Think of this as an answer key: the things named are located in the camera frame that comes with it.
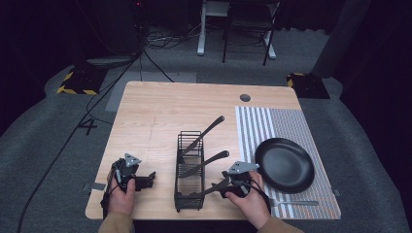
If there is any grey curtain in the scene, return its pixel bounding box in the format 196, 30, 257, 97
310, 0, 373, 80

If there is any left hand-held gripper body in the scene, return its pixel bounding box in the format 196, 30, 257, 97
111, 152, 155, 194

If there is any black table knife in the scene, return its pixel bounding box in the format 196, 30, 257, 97
179, 150, 230, 179
182, 115, 225, 155

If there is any silver fork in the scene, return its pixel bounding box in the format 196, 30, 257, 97
267, 198, 321, 209

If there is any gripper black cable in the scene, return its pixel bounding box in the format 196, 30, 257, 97
237, 176, 272, 215
99, 163, 121, 219

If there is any striped woven placemat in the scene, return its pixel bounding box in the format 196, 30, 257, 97
234, 106, 342, 220

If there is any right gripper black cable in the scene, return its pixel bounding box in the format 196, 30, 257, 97
237, 176, 272, 215

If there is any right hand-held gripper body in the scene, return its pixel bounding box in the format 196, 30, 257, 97
221, 160, 260, 199

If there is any black frying pan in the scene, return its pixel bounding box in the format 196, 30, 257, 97
254, 137, 316, 195

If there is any black metal chair frame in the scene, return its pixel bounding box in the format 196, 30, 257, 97
222, 0, 282, 67

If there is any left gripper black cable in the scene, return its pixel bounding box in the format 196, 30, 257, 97
99, 163, 121, 219

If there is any white desk frame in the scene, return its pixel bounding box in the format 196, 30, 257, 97
196, 0, 277, 60

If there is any grey tape strip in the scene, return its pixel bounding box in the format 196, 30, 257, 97
83, 182, 107, 192

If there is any person's left hand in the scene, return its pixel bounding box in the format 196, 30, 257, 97
106, 170, 137, 216

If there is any black yellow striped stand base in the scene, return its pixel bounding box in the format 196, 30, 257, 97
286, 72, 331, 100
55, 65, 109, 97

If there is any black wire cutlery rack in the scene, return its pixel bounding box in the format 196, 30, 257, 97
173, 130, 206, 214

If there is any person's right hand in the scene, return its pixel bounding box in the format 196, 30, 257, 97
224, 170, 272, 231

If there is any bundle of floor cables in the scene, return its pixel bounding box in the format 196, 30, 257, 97
145, 22, 203, 50

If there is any long black floor cable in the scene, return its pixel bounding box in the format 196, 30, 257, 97
17, 48, 145, 233

